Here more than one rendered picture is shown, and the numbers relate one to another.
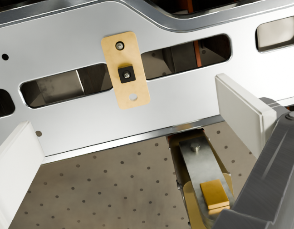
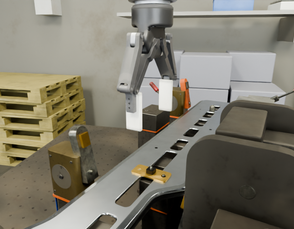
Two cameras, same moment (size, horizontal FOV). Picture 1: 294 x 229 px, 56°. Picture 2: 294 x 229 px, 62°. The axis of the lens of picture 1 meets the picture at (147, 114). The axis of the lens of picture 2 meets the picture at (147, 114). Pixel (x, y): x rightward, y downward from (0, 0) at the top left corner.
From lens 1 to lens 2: 0.43 m
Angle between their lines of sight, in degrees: 62
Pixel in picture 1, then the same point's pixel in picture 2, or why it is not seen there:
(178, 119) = (111, 175)
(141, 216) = (45, 200)
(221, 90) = (139, 122)
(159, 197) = (40, 216)
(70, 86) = (162, 164)
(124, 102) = (140, 166)
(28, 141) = (167, 104)
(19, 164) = (165, 95)
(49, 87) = (168, 160)
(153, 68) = not seen: outside the picture
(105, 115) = (142, 161)
